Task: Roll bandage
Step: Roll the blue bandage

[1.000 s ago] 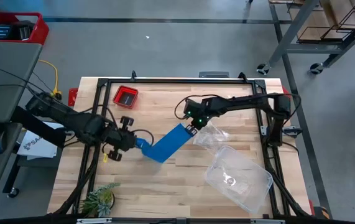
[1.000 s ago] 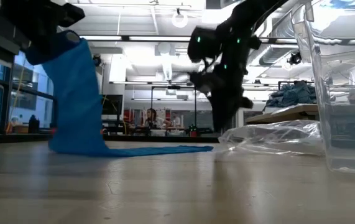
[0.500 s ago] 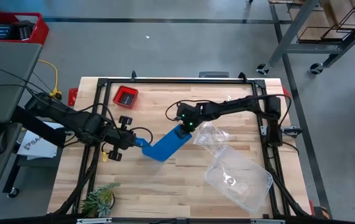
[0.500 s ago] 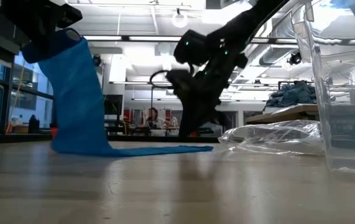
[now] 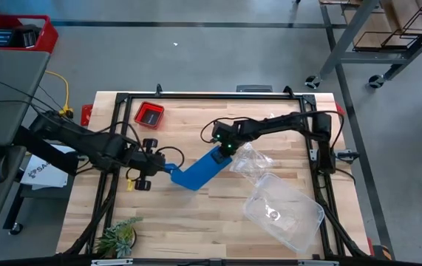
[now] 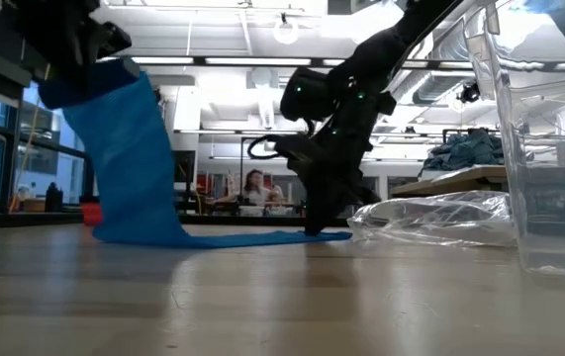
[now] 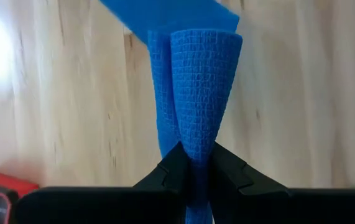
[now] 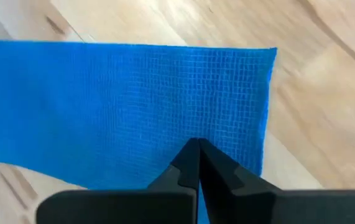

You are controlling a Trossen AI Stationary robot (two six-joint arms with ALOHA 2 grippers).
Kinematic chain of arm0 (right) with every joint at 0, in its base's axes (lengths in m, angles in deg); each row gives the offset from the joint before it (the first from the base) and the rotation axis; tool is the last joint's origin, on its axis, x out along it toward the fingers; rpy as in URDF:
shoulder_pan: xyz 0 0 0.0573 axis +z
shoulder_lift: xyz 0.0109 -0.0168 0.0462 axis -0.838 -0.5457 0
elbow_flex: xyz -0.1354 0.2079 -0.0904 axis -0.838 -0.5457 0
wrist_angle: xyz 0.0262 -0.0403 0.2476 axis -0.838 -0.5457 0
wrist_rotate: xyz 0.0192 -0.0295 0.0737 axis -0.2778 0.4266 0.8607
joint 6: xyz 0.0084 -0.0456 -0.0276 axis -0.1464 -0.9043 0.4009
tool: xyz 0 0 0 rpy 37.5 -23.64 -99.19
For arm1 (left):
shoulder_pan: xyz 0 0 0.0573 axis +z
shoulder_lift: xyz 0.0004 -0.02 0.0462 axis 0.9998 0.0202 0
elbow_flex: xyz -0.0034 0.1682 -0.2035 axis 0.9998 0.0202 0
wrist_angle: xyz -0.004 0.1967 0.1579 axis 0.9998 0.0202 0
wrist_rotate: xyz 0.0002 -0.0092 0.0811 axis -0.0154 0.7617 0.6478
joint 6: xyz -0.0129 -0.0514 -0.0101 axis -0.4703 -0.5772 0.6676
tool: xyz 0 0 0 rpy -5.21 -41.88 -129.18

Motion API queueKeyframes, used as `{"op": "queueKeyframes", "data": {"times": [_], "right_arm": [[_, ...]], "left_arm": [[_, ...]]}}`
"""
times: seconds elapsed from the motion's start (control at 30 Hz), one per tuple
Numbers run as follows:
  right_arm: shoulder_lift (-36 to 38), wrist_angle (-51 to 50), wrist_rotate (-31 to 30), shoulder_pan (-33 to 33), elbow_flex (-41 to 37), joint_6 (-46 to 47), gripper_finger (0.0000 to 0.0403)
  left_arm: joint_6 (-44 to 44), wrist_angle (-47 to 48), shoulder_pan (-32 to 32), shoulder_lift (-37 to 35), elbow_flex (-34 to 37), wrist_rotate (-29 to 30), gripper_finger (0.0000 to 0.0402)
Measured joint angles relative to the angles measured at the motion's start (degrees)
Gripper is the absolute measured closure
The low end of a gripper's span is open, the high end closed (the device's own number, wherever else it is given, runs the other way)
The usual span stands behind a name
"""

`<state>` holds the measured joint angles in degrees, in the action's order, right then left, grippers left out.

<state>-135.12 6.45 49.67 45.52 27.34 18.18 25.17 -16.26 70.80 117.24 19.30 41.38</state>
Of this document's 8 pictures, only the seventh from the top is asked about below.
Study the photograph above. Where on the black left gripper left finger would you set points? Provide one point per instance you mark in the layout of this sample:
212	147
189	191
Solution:
152	202

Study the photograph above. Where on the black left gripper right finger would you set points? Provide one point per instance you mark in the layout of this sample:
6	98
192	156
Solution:
251	202

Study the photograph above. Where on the blue elastic bandage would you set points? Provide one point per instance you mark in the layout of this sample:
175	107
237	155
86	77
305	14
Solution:
202	93

